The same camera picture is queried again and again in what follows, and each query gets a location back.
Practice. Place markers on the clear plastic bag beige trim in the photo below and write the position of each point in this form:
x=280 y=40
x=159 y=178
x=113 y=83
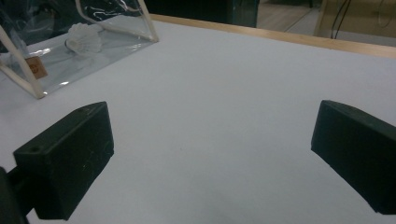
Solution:
x=56 y=67

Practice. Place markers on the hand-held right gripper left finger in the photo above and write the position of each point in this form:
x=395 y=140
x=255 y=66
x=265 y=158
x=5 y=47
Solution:
x=65 y=161

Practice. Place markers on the light wooden furniture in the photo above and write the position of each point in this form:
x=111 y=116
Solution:
x=367 y=18

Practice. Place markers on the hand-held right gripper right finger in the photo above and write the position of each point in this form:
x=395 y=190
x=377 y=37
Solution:
x=358 y=149

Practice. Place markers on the dark cabinet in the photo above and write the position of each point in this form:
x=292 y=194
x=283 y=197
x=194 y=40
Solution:
x=202 y=11

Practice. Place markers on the white shuttlecock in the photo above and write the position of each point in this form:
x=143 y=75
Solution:
x=85 y=39

